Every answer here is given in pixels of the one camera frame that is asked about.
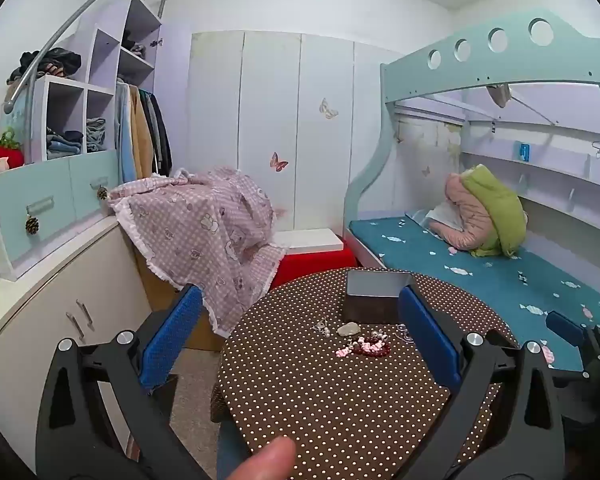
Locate brown polka-dot tablecloth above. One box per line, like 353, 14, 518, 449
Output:
211, 267, 518, 480

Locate white low cabinet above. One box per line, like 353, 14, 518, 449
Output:
0, 215, 153, 461

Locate person's left hand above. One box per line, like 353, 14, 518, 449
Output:
220, 435, 297, 480

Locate tan hanging coat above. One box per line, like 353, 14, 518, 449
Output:
130, 86, 154, 181

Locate pile of dark clothes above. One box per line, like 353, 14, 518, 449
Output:
7, 47, 83, 83

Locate light blue hanging garment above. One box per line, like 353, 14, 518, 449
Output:
116, 84, 138, 183

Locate white wardrobe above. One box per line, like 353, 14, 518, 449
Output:
187, 30, 406, 241

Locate grey hanging pouch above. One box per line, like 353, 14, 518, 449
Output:
486, 82, 512, 109

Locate cardboard box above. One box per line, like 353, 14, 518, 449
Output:
135, 245, 222, 352

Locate teal bunk bed frame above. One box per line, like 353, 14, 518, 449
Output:
342, 7, 600, 271

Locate folded jeans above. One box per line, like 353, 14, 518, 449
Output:
86, 117, 107, 152
47, 130, 84, 154

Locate silver metal tin box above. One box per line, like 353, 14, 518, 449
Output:
342, 270, 413, 323

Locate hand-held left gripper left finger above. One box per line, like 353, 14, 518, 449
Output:
35, 282, 206, 480

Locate pink printed blanket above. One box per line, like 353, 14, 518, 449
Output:
107, 166, 287, 338

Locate red storage stool white lid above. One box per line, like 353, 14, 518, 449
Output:
269, 228, 359, 289

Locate red strawberry plush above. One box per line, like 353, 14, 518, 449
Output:
0, 127, 25, 166

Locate grey metal ladder rail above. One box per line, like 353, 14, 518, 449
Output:
2, 0, 172, 113

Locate white pillow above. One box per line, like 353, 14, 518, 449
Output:
422, 200, 463, 233

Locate pink bead bracelet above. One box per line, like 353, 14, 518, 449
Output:
336, 335, 387, 358

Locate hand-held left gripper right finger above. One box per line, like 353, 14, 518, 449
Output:
397, 284, 566, 480

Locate teal drawer cabinet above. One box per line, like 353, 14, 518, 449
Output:
0, 149, 121, 281

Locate green quilt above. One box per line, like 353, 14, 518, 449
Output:
462, 164, 528, 258

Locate dark red bead bracelet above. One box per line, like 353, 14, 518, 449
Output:
352, 342, 392, 359

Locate teal candy-print mattress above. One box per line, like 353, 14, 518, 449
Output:
347, 215, 600, 376

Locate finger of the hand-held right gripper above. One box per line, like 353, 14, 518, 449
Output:
546, 311, 588, 348

